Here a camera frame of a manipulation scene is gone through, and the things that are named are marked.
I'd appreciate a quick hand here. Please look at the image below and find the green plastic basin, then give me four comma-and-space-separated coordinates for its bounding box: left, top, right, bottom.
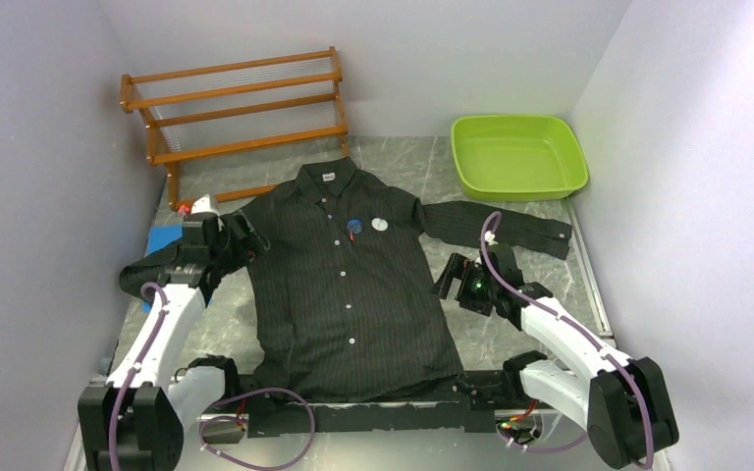
451, 114, 589, 202

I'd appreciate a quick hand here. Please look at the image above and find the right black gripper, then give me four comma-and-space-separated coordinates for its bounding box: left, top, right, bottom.
429, 252, 499, 316

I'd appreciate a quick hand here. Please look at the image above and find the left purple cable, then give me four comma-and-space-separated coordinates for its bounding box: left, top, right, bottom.
107, 282, 317, 471

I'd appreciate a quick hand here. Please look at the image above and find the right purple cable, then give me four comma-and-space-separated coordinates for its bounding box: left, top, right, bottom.
478, 210, 657, 471

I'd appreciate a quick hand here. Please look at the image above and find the blue flat mat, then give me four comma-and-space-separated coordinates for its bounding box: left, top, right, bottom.
141, 225, 186, 315

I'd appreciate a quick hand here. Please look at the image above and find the aluminium frame rail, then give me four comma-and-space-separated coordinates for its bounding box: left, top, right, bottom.
64, 335, 656, 471

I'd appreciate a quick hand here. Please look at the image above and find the black base beam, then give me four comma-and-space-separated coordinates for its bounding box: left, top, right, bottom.
182, 369, 565, 438

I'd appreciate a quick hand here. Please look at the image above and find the orange wooden shoe rack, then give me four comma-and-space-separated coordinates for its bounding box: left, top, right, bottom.
119, 46, 350, 210

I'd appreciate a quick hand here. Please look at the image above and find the black pinstriped shirt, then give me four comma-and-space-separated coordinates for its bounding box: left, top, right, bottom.
118, 155, 573, 404

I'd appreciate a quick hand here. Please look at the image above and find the purple cable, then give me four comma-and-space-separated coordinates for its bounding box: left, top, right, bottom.
478, 210, 657, 471
107, 282, 317, 471

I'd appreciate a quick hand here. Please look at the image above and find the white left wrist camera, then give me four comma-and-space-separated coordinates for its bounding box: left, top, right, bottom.
176, 194, 220, 218

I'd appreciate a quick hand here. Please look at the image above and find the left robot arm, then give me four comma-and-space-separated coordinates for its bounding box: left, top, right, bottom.
78, 210, 269, 470

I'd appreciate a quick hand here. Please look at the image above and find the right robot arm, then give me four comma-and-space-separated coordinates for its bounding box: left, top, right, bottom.
432, 243, 679, 469

